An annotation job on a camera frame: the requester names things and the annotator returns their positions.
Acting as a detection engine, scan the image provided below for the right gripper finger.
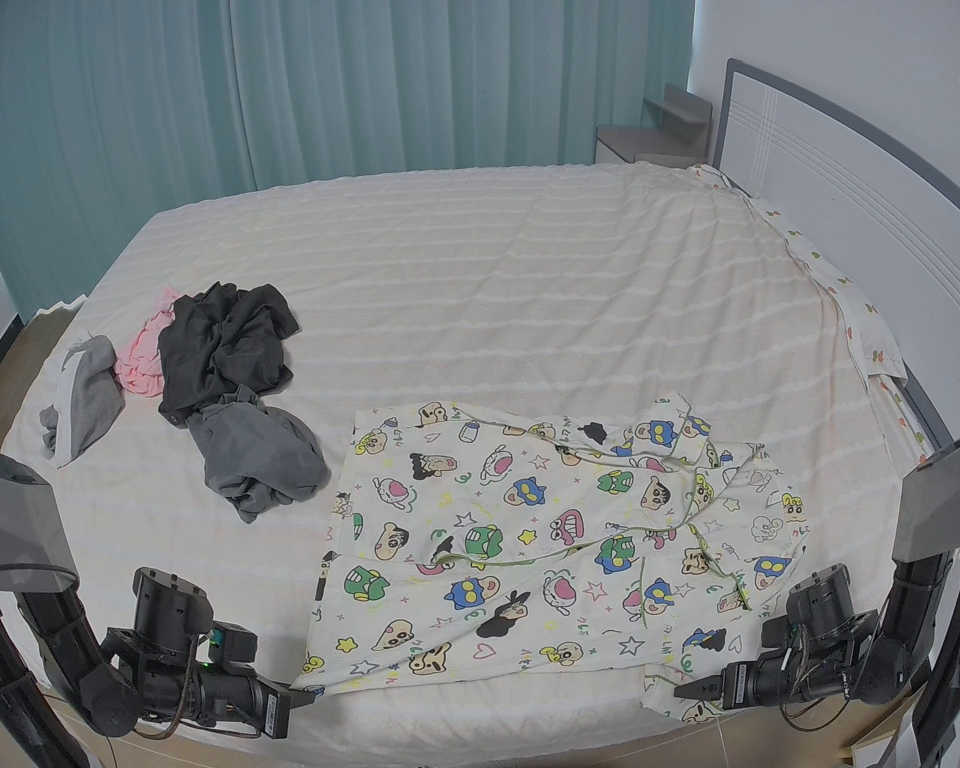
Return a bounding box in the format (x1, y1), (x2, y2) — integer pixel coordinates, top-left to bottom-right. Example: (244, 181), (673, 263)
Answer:
(672, 672), (727, 703)

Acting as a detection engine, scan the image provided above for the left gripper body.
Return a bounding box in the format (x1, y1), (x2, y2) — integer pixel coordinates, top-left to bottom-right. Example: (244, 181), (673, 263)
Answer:
(176, 665), (293, 742)

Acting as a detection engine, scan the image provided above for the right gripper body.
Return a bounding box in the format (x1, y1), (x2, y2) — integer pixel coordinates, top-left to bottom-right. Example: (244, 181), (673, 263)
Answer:
(722, 650), (801, 712)

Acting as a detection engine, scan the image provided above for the white printed pyjama top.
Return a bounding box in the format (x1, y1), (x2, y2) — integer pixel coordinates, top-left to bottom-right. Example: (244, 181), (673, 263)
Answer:
(288, 390), (811, 725)

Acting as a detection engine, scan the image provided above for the bed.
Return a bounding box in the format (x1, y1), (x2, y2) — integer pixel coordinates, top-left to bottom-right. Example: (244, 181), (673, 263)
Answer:
(0, 56), (960, 740)

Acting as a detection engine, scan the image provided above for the white wood-edged cabinet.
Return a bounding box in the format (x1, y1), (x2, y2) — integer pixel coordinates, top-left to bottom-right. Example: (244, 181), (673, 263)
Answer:
(840, 690), (931, 768)

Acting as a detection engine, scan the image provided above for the dark grey garment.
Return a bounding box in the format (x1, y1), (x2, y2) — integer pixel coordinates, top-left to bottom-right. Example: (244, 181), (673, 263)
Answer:
(186, 384), (331, 526)

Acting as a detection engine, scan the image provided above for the grey white garment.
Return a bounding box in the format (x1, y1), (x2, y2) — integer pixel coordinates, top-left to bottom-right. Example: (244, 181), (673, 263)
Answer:
(37, 333), (127, 470)

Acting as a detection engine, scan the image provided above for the pink garment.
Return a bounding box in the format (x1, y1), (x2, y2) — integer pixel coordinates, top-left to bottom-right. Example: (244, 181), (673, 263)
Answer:
(112, 285), (177, 399)

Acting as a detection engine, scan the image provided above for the black garment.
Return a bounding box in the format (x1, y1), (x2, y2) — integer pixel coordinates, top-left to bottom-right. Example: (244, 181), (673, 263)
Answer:
(156, 281), (301, 430)

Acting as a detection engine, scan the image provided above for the grey bedside table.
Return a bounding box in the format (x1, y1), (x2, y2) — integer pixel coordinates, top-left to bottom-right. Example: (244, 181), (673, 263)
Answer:
(596, 82), (714, 168)

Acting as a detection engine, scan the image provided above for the blue-green curtain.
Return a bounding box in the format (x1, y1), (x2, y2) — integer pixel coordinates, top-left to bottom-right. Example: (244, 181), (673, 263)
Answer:
(0, 0), (695, 320)

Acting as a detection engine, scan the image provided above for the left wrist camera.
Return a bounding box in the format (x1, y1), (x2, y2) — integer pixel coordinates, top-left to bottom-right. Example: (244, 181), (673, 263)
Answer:
(212, 621), (260, 666)

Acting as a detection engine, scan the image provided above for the black cable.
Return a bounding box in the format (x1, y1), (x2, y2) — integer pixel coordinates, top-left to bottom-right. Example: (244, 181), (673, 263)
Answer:
(133, 705), (260, 745)
(780, 693), (852, 735)

